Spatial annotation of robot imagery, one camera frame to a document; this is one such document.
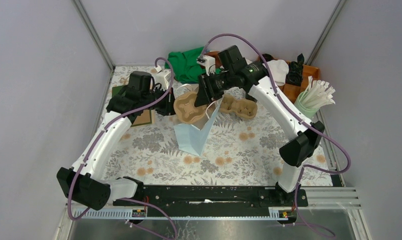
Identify brown cloth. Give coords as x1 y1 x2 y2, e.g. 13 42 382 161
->
205 51 219 61

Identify light blue paper bag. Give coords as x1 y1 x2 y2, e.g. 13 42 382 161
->
173 84 221 156

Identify black plastic bags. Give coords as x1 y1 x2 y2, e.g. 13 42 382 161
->
285 53 305 87

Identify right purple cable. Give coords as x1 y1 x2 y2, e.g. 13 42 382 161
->
200 33 352 238

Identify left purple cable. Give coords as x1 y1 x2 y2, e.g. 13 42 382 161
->
66 56 180 239

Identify wooden compartment tray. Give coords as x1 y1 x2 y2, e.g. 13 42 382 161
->
263 54 321 103

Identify green cloth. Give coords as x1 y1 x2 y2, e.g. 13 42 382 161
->
167 47 205 84

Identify green paper bag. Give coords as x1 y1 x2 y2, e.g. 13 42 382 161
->
111 85 154 128

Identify purple cable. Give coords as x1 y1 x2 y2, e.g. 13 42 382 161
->
200 33 352 238
66 56 180 239

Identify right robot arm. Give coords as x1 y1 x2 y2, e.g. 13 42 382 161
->
195 45 325 206

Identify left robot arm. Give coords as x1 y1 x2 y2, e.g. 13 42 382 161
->
56 66 175 211

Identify cardboard cup carrier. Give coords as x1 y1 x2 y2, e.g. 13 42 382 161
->
219 94 258 120
173 91 217 129

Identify white cloth on tray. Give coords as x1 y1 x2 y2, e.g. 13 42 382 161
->
267 59 289 86

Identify white wrapped straws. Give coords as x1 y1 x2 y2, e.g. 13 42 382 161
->
300 76 336 110

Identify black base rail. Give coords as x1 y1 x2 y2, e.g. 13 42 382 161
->
113 177 309 220

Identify green straw holder cup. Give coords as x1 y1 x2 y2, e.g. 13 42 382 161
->
294 92 319 119

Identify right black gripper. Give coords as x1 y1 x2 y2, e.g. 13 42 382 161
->
194 70 234 108

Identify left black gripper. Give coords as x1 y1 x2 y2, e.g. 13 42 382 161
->
141 85 183 116

